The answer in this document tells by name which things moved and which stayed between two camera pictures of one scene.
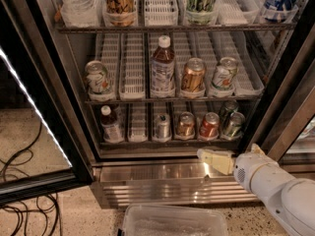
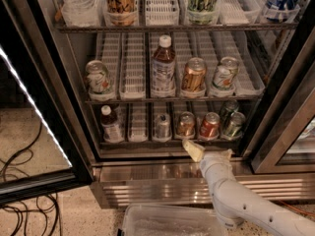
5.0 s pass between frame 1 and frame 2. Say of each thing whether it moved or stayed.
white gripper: moved
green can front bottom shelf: stayed
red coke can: stayed
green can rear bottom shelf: stayed
